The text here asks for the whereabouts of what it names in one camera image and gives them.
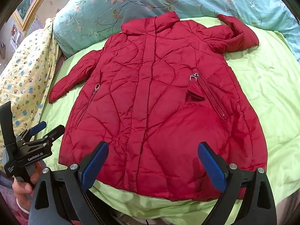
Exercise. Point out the person's left hand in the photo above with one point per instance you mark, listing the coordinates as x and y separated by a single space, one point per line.
23 193

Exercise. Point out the yellow cartoon print quilt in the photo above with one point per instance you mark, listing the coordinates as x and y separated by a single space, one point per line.
28 75

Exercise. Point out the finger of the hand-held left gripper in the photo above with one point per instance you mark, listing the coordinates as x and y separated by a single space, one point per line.
37 127
52 132

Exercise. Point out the red quilted jacket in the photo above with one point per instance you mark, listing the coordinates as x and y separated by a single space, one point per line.
152 110

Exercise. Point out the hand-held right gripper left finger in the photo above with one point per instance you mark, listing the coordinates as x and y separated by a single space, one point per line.
95 164

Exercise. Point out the light green bed sheet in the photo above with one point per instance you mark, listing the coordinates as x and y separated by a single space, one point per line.
269 86

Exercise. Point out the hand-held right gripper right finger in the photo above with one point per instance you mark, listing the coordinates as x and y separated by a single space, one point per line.
211 166

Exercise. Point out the teal floral quilt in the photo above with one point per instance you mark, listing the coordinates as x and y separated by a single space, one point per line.
140 0

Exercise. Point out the gold framed painting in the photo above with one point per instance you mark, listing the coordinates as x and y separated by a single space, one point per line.
27 3

